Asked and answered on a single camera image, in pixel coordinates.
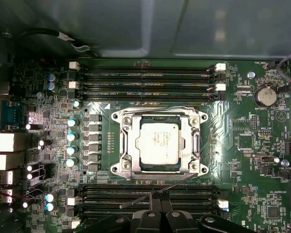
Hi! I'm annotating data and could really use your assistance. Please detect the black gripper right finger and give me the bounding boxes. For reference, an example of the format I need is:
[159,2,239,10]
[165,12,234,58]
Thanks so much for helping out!
[161,191,236,233]

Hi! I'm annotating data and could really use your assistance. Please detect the round coin battery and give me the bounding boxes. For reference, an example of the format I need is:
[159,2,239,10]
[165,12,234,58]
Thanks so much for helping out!
[254,83,277,107]

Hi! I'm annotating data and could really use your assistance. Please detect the RAM slot black clips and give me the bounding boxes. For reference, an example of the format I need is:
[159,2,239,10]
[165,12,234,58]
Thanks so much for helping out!
[67,72,226,83]
[79,204,230,214]
[79,184,230,195]
[67,91,226,101]

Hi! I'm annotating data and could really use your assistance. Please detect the green motherboard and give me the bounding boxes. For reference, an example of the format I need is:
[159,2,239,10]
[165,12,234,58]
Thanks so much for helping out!
[11,57,291,233]

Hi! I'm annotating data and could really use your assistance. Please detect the silver CPU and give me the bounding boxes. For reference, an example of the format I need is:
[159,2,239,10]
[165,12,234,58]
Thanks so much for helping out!
[135,122,186,171]

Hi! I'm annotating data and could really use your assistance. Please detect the blue port connector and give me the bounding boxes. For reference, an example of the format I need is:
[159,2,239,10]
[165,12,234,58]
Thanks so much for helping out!
[1,100,24,132]

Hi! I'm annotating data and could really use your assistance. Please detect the black wire with metal end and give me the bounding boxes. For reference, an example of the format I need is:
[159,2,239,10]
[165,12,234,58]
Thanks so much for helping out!
[13,27,92,53]

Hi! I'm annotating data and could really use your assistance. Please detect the silver port block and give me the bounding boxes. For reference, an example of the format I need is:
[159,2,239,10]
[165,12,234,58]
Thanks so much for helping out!
[0,154,24,171]
[0,171,15,186]
[0,133,27,153]

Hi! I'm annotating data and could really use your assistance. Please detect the thin metal locking lever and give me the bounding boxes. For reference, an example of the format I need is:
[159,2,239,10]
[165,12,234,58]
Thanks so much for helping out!
[115,105,202,116]
[119,173,199,209]

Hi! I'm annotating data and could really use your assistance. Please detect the open black PC case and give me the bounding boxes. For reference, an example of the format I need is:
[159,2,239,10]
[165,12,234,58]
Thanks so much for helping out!
[0,0,291,233]

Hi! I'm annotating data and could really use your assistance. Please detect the metal socket cover frame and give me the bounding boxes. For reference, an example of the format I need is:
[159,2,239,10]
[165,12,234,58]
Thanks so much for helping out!
[121,113,201,174]

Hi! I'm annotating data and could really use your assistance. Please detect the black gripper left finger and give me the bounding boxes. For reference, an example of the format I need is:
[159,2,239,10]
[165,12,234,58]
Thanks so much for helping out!
[76,191,162,233]

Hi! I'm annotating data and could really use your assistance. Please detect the dark fan wire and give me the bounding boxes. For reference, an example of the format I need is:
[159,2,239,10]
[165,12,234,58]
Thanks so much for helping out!
[275,50,291,82]

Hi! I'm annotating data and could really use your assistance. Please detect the thin red wire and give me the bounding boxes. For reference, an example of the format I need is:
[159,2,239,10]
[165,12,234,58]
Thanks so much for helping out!
[0,188,30,201]

